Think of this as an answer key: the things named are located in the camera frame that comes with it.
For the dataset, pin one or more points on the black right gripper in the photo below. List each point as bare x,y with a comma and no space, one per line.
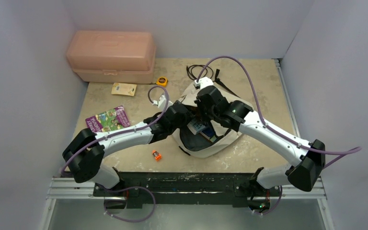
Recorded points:
203,113

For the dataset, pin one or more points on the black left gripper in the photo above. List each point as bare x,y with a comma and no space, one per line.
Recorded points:
186,119

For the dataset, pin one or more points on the blue Jane Eyre book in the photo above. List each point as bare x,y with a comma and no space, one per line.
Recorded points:
209,134

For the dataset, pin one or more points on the beige canvas backpack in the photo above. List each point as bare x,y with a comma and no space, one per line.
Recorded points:
226,131

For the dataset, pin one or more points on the purple paperback book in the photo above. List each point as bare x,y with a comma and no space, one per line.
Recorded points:
110,120

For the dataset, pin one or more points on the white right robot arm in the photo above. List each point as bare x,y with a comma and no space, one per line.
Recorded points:
304,164

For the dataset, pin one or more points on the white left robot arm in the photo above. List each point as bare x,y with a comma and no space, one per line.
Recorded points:
84,154

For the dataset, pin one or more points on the yellow tape measure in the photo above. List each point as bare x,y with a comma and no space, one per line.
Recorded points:
162,81

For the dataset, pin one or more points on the orange pencil sharpener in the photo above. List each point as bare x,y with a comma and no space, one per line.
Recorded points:
157,156

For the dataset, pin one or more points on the tan paper card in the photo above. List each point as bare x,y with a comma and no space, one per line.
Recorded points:
125,89

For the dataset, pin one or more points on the pink plastic storage box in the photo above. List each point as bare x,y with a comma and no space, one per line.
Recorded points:
111,56

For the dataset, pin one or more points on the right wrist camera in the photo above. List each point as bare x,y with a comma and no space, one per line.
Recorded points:
203,82

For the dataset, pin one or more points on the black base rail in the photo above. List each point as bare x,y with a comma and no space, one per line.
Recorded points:
138,188

